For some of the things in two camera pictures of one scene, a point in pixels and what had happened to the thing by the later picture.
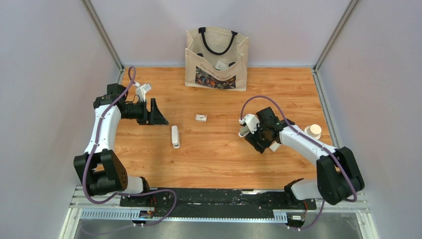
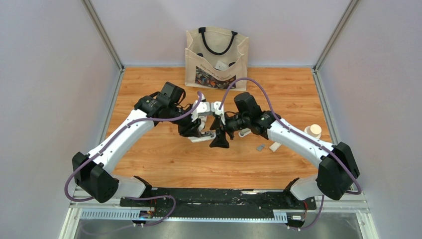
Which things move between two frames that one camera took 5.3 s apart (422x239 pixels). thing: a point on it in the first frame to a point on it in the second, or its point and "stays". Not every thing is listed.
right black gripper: x=253 y=140 to x=219 y=141
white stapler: x=175 y=137 to x=205 y=136
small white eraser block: x=274 y=146 stays
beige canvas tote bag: x=217 y=58 stays
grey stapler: x=244 y=131 stays
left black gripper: x=154 y=116 to x=191 y=129
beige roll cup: x=314 y=130 stays
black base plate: x=213 y=203 stays
